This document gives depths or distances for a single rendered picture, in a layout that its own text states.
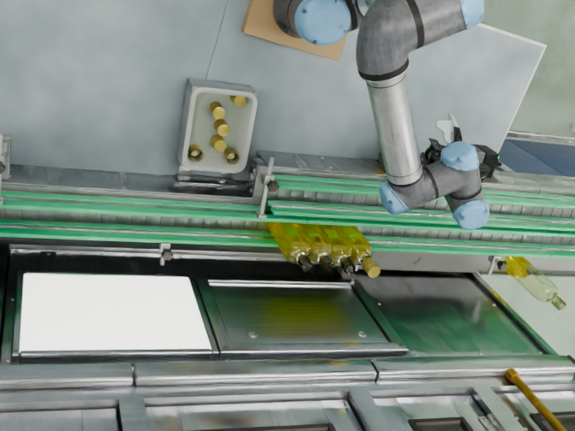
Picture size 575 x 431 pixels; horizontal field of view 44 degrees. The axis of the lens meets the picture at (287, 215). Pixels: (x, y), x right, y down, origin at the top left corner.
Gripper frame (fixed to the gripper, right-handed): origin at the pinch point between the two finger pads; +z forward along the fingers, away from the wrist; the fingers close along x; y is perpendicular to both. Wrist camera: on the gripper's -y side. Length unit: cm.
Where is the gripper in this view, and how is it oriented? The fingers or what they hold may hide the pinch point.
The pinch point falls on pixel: (438, 138)
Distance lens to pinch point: 191.4
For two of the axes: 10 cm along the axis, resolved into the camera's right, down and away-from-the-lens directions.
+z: -1.1, -6.1, 7.9
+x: -3.4, 7.7, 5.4
